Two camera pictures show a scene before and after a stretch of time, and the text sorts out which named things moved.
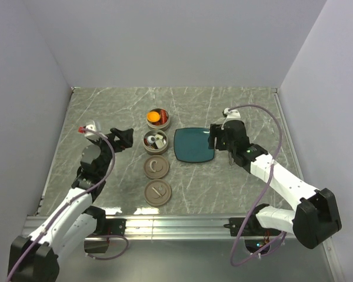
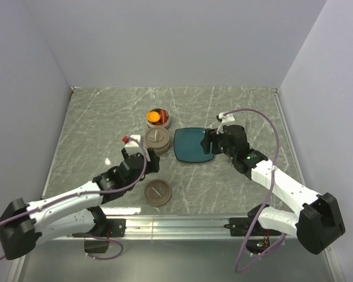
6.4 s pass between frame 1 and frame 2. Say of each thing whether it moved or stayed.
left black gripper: moved
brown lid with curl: moved
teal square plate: stayed
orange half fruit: stayed
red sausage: stayed
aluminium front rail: stayed
